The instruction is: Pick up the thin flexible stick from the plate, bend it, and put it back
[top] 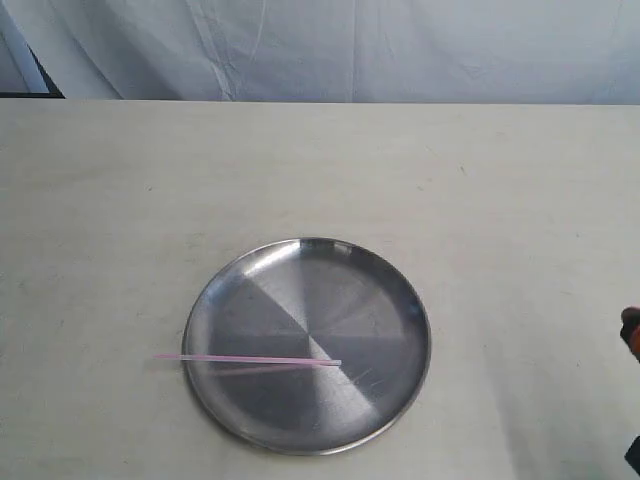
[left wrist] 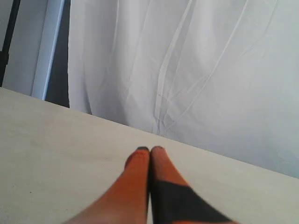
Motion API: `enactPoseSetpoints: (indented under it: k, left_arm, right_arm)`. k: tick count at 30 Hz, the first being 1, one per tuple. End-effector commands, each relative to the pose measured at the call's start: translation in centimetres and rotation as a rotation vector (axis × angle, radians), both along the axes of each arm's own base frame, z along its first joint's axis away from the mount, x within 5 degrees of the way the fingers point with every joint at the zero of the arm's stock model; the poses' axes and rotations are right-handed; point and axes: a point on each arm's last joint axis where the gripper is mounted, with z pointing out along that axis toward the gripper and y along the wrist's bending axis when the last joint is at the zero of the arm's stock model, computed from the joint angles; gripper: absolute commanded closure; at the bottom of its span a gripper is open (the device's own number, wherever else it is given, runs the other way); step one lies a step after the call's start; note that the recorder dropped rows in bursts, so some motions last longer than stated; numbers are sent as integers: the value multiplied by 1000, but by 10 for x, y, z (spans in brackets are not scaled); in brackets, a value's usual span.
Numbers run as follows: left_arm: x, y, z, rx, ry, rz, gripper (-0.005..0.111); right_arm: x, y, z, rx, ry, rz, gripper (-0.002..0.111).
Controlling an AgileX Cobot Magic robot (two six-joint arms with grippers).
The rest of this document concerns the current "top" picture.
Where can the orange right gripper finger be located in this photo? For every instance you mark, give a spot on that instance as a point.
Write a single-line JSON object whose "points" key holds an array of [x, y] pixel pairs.
{"points": [[630, 330]]}

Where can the pink plastic stick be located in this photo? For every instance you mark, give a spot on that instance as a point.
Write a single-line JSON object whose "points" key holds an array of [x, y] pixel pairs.
{"points": [[251, 359]]}

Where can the white backdrop sheet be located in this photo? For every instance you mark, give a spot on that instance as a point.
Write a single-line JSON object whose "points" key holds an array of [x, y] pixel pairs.
{"points": [[583, 52]]}

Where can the round stainless steel plate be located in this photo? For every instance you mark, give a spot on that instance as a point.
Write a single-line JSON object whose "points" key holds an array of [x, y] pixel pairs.
{"points": [[312, 298]]}

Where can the dark panel behind sheet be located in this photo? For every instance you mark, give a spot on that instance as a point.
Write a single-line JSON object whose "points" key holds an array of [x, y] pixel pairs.
{"points": [[46, 89]]}

